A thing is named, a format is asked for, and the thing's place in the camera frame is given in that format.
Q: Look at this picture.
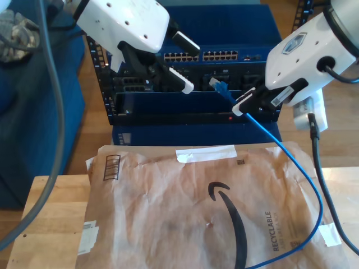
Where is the short white tape piece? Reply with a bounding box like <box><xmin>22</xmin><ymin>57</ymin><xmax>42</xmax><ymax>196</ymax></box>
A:
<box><xmin>318</xmin><ymin>222</ymin><xmax>342</xmax><ymax>247</ymax></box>

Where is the blue equipment case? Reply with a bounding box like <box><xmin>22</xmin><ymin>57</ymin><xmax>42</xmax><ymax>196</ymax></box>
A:
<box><xmin>111</xmin><ymin>123</ymin><xmax>283</xmax><ymax>146</ymax></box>

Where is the white paper label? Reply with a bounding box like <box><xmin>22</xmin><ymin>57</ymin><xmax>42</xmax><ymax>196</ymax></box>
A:
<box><xmin>77</xmin><ymin>220</ymin><xmax>99</xmax><ymax>256</ymax></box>

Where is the camouflage cloth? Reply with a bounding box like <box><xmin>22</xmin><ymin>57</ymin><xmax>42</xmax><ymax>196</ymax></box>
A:
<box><xmin>0</xmin><ymin>10</ymin><xmax>42</xmax><ymax>63</ymax></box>

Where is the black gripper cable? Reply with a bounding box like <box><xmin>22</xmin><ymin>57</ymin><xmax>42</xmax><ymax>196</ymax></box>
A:
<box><xmin>316</xmin><ymin>55</ymin><xmax>359</xmax><ymax>85</ymax></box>

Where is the brown paper mailer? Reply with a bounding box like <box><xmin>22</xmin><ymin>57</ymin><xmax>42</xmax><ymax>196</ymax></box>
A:
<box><xmin>75</xmin><ymin>141</ymin><xmax>351</xmax><ymax>269</ymax></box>

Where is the blue network switch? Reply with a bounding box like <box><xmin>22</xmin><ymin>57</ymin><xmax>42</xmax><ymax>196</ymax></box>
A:
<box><xmin>106</xmin><ymin>4</ymin><xmax>284</xmax><ymax>68</ymax></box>

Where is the blue network cable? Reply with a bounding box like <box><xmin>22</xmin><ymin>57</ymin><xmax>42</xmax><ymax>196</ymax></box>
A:
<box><xmin>209</xmin><ymin>77</ymin><xmax>324</xmax><ymax>269</ymax></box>

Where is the black perforated rack post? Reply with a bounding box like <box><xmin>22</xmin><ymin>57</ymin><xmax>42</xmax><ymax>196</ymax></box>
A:
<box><xmin>85</xmin><ymin>36</ymin><xmax>114</xmax><ymax>126</ymax></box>
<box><xmin>273</xmin><ymin>0</ymin><xmax>314</xmax><ymax>123</ymax></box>

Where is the black rack server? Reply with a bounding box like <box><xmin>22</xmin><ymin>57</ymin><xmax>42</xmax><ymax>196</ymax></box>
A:
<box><xmin>109</xmin><ymin>63</ymin><xmax>281</xmax><ymax>93</ymax></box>

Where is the black camera cable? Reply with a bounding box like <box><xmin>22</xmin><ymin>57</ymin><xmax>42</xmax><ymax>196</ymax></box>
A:
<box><xmin>307</xmin><ymin>112</ymin><xmax>359</xmax><ymax>260</ymax></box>

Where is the blue sofa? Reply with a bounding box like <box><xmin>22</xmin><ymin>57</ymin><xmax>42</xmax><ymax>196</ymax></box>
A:
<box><xmin>0</xmin><ymin>0</ymin><xmax>86</xmax><ymax>210</ymax></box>

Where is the long white tape strip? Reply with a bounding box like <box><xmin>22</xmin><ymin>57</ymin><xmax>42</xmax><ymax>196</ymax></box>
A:
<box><xmin>176</xmin><ymin>145</ymin><xmax>238</xmax><ymax>164</ymax></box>

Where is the thick grey cable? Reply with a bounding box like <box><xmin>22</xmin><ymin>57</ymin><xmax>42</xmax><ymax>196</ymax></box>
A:
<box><xmin>0</xmin><ymin>0</ymin><xmax>66</xmax><ymax>250</ymax></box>

